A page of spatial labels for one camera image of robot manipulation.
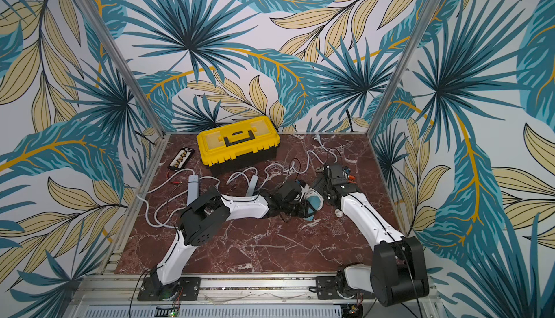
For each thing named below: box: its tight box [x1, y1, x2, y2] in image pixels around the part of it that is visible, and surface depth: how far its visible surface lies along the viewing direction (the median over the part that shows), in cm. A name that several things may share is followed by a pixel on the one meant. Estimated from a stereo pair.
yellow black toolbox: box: [196, 115, 281, 175], surface depth 97 cm
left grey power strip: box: [186, 174, 200, 206], surface depth 99 cm
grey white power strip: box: [245, 174, 259, 196], surface depth 97 cm
